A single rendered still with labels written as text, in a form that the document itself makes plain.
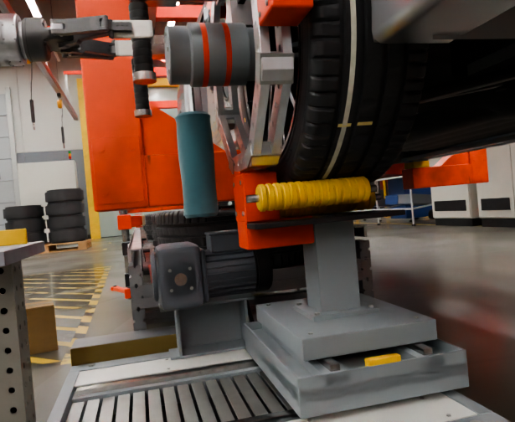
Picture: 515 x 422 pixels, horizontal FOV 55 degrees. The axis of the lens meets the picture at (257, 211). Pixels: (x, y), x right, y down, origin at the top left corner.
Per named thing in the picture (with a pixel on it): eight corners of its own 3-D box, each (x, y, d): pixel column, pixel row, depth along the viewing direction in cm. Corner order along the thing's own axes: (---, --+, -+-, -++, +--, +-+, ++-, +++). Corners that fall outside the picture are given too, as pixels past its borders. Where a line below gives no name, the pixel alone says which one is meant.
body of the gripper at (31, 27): (31, 67, 94) (83, 66, 96) (21, 53, 86) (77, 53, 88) (28, 28, 94) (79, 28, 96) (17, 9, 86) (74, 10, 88)
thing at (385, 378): (470, 391, 101) (466, 343, 101) (301, 424, 93) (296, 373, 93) (362, 334, 150) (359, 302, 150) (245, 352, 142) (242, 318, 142)
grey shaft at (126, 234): (136, 299, 269) (128, 207, 269) (126, 301, 268) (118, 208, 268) (136, 296, 278) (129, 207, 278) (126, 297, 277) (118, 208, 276)
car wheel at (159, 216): (357, 255, 192) (352, 194, 192) (200, 281, 159) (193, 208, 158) (268, 249, 249) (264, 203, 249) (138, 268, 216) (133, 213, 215)
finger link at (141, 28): (111, 21, 89) (111, 19, 88) (151, 21, 90) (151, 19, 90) (113, 38, 89) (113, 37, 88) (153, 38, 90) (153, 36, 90)
